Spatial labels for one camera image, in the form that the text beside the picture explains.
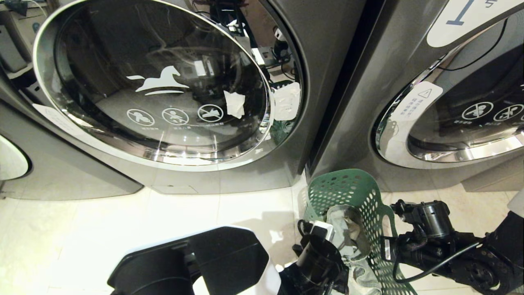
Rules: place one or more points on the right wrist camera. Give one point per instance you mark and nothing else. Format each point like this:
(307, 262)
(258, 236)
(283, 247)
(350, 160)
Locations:
(405, 211)

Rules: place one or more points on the white tape patch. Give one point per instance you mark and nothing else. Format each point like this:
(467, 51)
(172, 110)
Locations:
(286, 100)
(234, 104)

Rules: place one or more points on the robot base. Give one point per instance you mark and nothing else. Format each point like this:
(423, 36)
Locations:
(229, 254)

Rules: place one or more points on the round glass washer door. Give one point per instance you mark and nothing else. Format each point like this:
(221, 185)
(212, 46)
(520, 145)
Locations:
(491, 82)
(123, 49)

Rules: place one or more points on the grey garment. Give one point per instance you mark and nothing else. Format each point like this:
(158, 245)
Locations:
(362, 274)

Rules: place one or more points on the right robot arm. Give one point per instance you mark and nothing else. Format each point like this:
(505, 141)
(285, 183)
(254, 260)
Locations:
(491, 262)

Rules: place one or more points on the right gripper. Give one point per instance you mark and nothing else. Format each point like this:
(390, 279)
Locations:
(403, 250)

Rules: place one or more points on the white warning sticker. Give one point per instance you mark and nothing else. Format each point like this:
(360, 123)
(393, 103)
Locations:
(413, 106)

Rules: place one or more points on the green perforated laundry basket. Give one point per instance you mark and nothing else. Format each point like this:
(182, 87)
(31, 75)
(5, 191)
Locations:
(348, 184)

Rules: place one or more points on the grey washing machine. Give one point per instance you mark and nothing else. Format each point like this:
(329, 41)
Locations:
(61, 164)
(368, 61)
(327, 82)

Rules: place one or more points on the white number label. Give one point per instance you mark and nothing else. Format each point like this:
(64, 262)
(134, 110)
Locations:
(450, 28)

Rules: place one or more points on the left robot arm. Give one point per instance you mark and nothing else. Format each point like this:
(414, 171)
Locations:
(319, 266)

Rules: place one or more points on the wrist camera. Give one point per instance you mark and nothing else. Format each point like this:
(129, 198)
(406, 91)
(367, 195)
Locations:
(405, 211)
(321, 230)

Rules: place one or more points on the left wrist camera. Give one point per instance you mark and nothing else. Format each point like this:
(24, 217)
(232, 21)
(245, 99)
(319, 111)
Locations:
(321, 230)

